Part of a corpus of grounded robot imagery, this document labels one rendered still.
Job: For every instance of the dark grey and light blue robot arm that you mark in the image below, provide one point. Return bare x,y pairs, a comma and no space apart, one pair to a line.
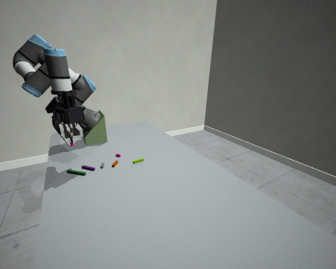
55,72

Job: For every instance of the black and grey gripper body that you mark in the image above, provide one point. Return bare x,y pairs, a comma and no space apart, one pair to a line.
67,108

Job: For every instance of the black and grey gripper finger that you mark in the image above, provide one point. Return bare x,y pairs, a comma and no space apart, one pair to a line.
62,129
74,131

